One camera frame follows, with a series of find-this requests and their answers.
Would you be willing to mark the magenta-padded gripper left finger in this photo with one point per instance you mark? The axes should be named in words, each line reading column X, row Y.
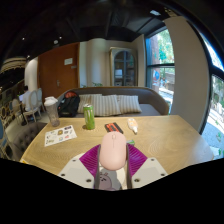
column 89, row 161

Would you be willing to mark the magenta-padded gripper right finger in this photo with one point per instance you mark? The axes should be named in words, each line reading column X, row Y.
column 136, row 160

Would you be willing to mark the pink computer mouse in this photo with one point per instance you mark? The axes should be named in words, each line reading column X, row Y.
column 113, row 150

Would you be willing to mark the small white tube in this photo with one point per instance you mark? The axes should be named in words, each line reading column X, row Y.
column 132, row 125

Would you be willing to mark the white sticker sheet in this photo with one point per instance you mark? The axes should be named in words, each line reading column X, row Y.
column 60, row 135

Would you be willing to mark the black box with orange print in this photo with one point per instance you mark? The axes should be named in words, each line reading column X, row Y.
column 113, row 127

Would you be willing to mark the green drink can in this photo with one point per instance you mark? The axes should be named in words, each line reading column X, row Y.
column 89, row 116

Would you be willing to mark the striped cushion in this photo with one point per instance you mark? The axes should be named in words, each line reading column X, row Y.
column 130, row 104
column 85, row 101
column 106, row 106

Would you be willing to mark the black backpack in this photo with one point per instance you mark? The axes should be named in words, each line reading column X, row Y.
column 68, row 106

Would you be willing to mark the clear tumbler with white lid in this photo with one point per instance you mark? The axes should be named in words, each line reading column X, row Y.
column 52, row 113

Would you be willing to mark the brown curved sofa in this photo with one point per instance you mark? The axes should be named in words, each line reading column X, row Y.
column 151, row 100

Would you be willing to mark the grey tufted chair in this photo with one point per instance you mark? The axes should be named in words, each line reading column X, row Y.
column 26, row 138

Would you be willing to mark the group of white chairs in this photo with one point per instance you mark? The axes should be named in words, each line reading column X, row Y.
column 33, row 103

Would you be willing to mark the person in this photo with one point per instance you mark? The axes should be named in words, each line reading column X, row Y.
column 24, row 96

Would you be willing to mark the arched glass-door cabinet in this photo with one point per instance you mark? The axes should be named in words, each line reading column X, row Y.
column 124, row 68

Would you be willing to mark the brown wooden door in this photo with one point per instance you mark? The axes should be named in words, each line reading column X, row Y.
column 58, row 71

